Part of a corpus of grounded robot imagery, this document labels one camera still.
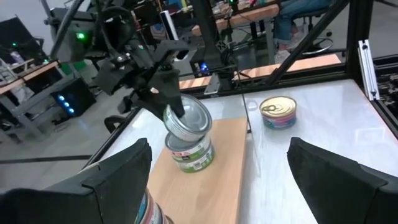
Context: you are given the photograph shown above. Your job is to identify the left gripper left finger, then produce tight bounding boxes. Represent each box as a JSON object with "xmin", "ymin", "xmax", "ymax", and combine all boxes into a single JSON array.
[{"xmin": 0, "ymin": 138, "xmax": 153, "ymax": 224}]

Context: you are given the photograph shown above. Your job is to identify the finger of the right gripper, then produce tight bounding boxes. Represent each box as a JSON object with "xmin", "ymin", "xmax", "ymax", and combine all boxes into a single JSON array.
[
  {"xmin": 151, "ymin": 68, "xmax": 187, "ymax": 119},
  {"xmin": 116, "ymin": 90, "xmax": 171, "ymax": 121}
]

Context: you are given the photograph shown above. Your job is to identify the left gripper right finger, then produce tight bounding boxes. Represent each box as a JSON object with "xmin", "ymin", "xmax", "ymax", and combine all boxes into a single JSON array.
[{"xmin": 286, "ymin": 136, "xmax": 398, "ymax": 224}]

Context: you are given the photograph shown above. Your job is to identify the green tuna can silver lid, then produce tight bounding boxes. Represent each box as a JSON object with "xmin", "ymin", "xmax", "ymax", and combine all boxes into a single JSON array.
[
  {"xmin": 164, "ymin": 132, "xmax": 213, "ymax": 162},
  {"xmin": 175, "ymin": 146, "xmax": 216, "ymax": 174},
  {"xmin": 162, "ymin": 93, "xmax": 213, "ymax": 143}
]

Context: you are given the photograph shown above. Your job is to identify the blue salmon can gold lid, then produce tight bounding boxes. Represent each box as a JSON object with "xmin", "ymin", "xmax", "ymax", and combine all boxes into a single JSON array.
[
  {"xmin": 134, "ymin": 188, "xmax": 175, "ymax": 224},
  {"xmin": 259, "ymin": 95, "xmax": 298, "ymax": 131}
]

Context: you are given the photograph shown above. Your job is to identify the black box blue light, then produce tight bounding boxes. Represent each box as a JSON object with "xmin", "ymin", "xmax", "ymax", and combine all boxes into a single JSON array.
[{"xmin": 191, "ymin": 57, "xmax": 218, "ymax": 78}]

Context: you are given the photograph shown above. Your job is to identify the computer tower blue lights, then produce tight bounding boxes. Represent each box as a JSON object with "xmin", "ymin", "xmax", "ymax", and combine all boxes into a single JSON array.
[{"xmin": 49, "ymin": 77, "xmax": 98, "ymax": 118}]

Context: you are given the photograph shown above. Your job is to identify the grey legged wooden workbench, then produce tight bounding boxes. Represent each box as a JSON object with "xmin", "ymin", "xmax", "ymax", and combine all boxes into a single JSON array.
[{"xmin": 0, "ymin": 60, "xmax": 77, "ymax": 142}]

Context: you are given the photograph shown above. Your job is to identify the black monitor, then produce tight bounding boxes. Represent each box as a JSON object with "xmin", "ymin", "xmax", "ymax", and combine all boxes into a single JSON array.
[{"xmin": 0, "ymin": 17, "xmax": 43, "ymax": 65}]

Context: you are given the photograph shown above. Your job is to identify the silver aluminium extrusion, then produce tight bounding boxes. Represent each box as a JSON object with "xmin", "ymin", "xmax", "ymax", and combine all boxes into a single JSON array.
[{"xmin": 357, "ymin": 39, "xmax": 381, "ymax": 101}]

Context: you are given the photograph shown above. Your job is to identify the person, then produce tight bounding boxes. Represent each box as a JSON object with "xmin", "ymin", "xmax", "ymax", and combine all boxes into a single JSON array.
[{"xmin": 272, "ymin": 0, "xmax": 335, "ymax": 65}]

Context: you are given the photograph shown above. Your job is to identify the black office chair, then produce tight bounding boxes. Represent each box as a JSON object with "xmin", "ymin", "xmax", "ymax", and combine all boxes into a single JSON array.
[{"xmin": 292, "ymin": 7, "xmax": 335, "ymax": 57}]

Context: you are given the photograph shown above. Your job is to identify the wooden shelf with black frame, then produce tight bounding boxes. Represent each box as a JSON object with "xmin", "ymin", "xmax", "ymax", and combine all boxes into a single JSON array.
[{"xmin": 146, "ymin": 92, "xmax": 252, "ymax": 224}]

